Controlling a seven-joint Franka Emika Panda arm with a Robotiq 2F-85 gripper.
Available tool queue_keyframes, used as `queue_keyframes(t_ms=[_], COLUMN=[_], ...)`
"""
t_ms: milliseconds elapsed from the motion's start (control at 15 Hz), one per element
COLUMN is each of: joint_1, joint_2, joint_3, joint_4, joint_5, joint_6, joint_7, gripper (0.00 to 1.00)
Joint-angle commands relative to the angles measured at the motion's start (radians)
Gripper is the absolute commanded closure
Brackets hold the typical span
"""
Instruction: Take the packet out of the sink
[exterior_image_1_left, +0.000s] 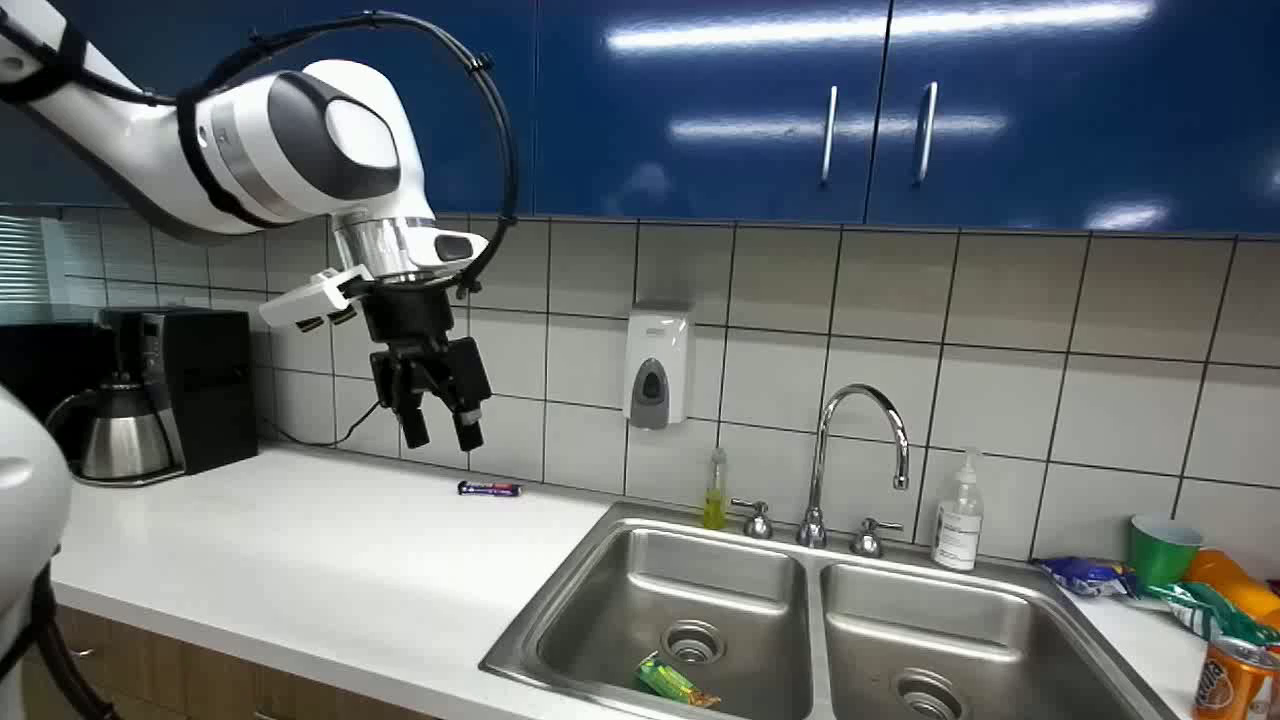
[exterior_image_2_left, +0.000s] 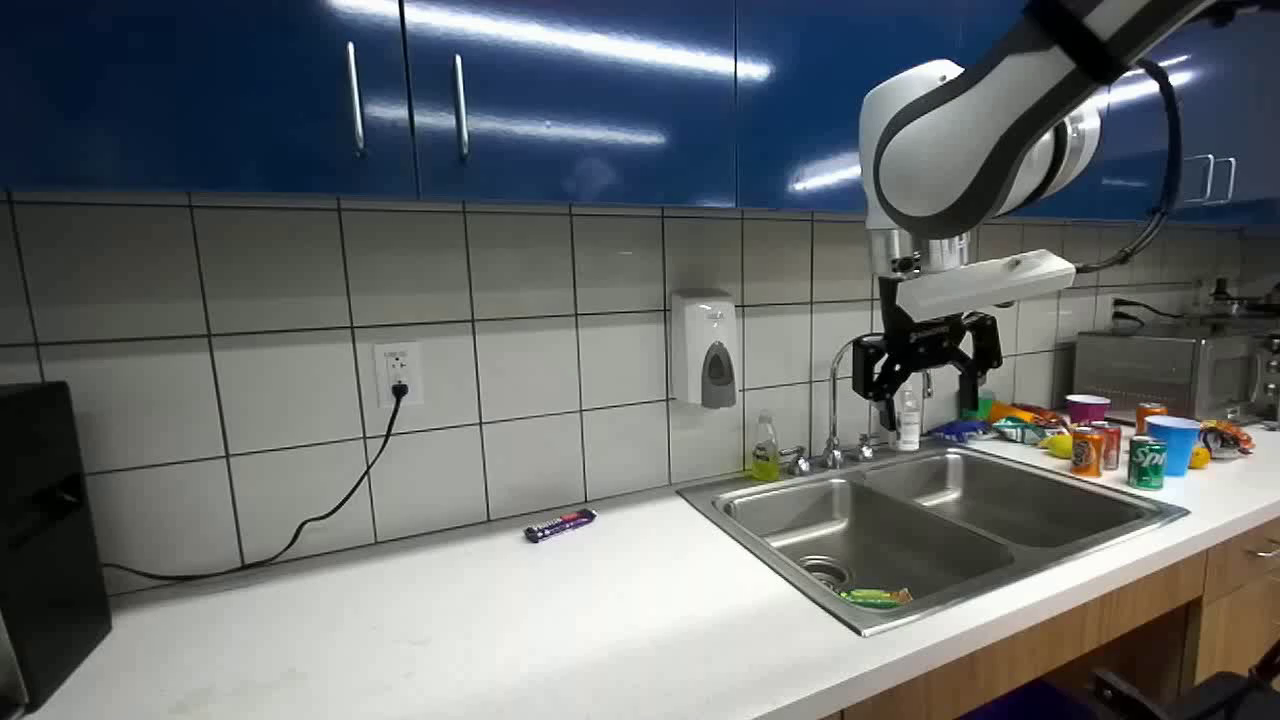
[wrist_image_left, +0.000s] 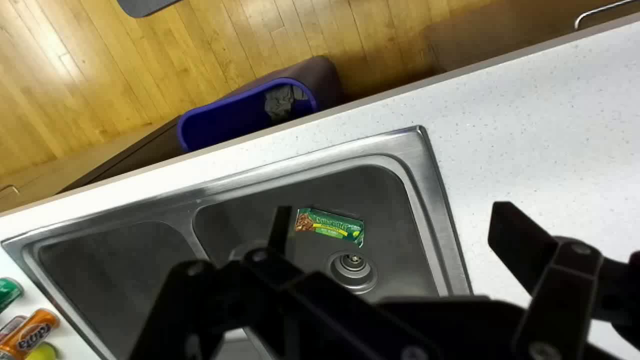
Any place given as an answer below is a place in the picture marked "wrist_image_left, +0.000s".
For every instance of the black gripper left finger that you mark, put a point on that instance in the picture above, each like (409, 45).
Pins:
(201, 300)

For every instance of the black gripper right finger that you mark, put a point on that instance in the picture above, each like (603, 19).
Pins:
(566, 280)

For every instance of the stainless steel double sink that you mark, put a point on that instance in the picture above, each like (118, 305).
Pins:
(101, 266)

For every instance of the metal sink drain strainer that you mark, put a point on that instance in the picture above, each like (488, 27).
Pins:
(353, 269)

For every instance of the yellow round fruit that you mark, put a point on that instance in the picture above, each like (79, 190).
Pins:
(40, 352)

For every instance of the orange soda can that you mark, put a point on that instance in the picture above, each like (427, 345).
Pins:
(30, 331)

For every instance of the blue trash bin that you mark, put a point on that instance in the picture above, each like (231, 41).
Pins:
(227, 117)

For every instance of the green soda can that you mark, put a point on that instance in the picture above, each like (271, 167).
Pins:
(7, 292)

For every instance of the crumpled grey paper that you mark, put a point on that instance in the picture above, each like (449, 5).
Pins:
(283, 101)

